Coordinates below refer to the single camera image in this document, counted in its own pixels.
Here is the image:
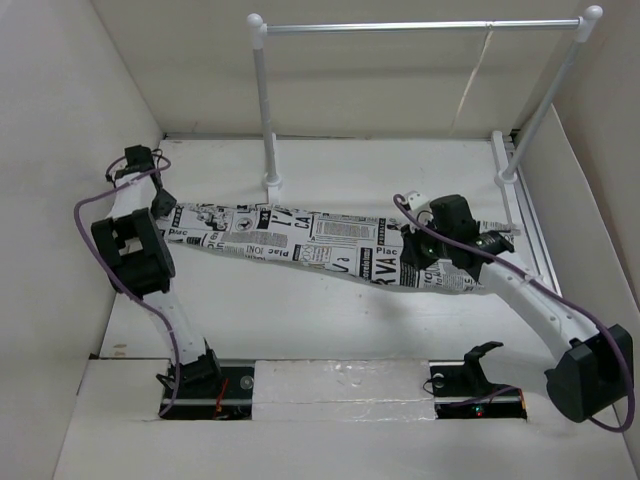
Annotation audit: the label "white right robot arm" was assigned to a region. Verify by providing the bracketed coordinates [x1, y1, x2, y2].
[393, 192, 637, 433]

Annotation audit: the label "white metal clothes rack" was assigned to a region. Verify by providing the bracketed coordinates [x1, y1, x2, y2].
[246, 5, 603, 203]

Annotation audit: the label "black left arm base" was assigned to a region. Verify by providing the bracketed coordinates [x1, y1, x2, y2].
[157, 360, 256, 421]

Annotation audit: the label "aluminium rail right side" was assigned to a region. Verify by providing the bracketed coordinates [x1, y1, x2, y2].
[502, 130, 561, 291]

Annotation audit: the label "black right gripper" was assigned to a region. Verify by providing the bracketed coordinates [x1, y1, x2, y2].
[400, 216, 454, 271]

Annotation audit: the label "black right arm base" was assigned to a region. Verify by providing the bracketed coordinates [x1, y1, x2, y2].
[422, 341, 528, 420]

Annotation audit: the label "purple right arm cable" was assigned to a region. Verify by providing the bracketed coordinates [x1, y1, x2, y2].
[392, 193, 633, 433]

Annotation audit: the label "newspaper print trousers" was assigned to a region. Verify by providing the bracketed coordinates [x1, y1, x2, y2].
[162, 200, 521, 297]

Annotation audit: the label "beige clothes hanger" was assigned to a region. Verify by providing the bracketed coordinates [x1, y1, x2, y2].
[448, 27, 494, 136]

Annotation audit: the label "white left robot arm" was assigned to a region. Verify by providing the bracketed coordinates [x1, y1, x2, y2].
[90, 145, 223, 397]

